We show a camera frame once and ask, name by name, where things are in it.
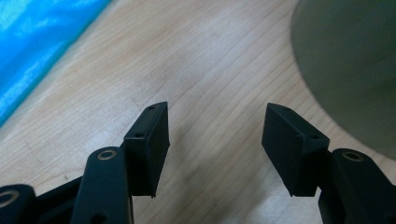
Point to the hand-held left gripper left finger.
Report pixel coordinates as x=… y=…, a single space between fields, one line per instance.
x=146 y=155

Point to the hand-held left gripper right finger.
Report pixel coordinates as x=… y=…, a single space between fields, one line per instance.
x=291 y=155

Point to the green ribbed bin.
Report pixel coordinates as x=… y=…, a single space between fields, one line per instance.
x=351 y=62

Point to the blue plastic bag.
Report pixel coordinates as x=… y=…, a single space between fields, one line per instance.
x=31 y=46

